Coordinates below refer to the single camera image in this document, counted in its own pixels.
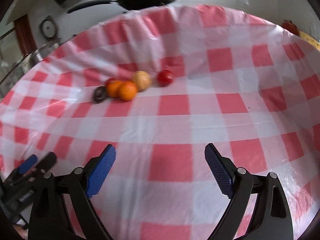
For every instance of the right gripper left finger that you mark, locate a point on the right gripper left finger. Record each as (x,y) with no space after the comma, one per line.
(49,217)

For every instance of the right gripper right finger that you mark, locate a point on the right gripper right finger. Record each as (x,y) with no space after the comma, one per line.
(271,218)

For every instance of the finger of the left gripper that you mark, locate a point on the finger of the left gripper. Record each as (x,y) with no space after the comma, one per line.
(42,166)
(21,169)

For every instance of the red tomato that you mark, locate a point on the red tomato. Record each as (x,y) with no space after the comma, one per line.
(165,78)
(109,81)

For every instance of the small orange mandarin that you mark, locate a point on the small orange mandarin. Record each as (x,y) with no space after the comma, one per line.
(127,91)

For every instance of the small yellow striped melon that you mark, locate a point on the small yellow striped melon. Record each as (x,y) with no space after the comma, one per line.
(142,80)

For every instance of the red white checkered tablecloth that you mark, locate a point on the red white checkered tablecloth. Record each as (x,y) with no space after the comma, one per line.
(240,82)

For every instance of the round white wall fixture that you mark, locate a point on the round white wall fixture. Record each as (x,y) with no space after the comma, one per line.
(49,28)

